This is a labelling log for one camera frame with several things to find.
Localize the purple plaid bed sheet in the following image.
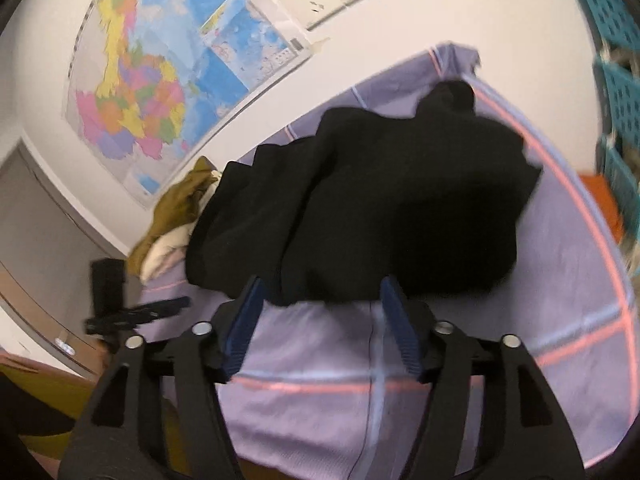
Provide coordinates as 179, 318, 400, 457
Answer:
135, 42, 637, 480

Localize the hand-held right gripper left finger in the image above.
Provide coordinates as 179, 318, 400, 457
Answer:
60, 275, 266, 480

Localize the cream cloth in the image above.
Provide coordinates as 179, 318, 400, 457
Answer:
140, 225, 192, 284

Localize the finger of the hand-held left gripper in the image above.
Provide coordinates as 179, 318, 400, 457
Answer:
84, 296, 192, 335

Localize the grey cabinet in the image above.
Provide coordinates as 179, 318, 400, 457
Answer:
0, 135, 132, 377

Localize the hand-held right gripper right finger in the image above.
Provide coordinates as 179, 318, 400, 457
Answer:
377, 276, 586, 480

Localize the black garment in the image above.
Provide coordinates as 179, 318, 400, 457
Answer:
185, 80, 546, 307

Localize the teal plastic basket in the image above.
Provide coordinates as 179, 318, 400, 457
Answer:
592, 55, 640, 147
561, 0, 640, 57
597, 135, 640, 233

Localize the olive green cloth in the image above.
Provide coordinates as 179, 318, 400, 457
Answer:
130, 156, 222, 273

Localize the colourful wall map poster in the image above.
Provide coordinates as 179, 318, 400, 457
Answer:
62, 0, 313, 208

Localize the orange cloth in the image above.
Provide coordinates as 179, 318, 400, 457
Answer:
579, 174, 626, 233

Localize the mustard yellow cloth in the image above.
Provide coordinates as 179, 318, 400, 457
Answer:
0, 362, 103, 461

